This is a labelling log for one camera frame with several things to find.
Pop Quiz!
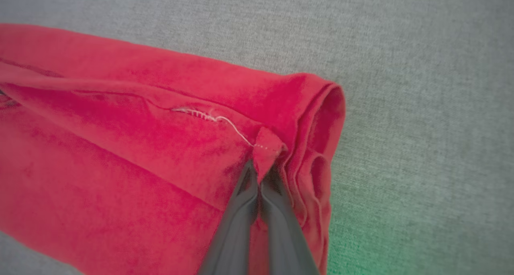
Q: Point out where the red and white garment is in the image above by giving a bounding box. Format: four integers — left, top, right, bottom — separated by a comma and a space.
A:
0, 23, 346, 275

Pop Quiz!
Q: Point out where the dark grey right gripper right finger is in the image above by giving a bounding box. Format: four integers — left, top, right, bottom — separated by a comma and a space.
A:
260, 168, 320, 275

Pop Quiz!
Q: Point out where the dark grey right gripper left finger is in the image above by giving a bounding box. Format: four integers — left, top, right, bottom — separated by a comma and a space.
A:
197, 160, 260, 275

